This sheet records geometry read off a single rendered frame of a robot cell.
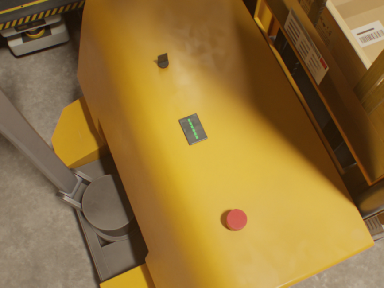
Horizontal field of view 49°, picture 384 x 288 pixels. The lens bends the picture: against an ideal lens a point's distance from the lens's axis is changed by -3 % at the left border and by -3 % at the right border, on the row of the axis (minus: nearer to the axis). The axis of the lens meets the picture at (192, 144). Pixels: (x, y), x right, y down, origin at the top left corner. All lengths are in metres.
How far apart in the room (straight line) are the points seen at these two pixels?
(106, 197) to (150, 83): 0.50
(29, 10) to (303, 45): 1.24
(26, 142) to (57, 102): 0.99
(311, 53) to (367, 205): 0.31
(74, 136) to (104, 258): 0.42
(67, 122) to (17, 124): 0.61
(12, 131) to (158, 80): 0.32
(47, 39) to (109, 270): 1.07
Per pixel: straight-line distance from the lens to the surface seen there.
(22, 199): 1.87
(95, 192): 1.33
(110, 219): 1.30
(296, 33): 0.91
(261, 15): 1.29
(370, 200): 0.85
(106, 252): 1.45
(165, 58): 0.93
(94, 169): 1.51
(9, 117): 0.90
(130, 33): 1.00
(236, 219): 0.80
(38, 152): 1.07
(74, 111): 1.52
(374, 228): 1.41
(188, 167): 0.86
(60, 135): 1.53
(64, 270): 1.77
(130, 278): 1.36
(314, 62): 0.88
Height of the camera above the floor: 1.71
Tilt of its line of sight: 70 degrees down
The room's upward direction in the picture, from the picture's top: 3 degrees clockwise
